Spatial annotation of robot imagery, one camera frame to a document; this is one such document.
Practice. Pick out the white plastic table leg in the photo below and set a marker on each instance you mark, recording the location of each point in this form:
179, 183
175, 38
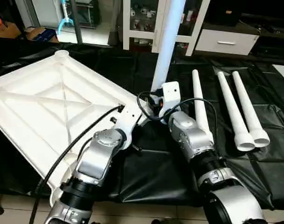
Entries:
251, 112
235, 112
199, 102
167, 46

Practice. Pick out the white plastic table top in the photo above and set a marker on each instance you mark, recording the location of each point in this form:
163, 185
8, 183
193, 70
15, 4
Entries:
44, 112

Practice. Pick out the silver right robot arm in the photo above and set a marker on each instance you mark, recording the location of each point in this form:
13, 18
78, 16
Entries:
202, 149

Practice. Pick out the black work mat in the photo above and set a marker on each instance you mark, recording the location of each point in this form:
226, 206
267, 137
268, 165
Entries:
155, 172

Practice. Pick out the white glass-door cabinet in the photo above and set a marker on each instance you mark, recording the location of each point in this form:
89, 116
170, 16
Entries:
142, 23

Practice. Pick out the white low drawer unit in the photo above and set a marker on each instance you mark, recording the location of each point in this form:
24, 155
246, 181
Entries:
225, 43

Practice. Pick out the grey metal pole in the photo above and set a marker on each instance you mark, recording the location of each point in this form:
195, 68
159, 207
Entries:
76, 21

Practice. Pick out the blue cardboard box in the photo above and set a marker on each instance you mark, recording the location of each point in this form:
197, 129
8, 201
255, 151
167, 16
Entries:
43, 34

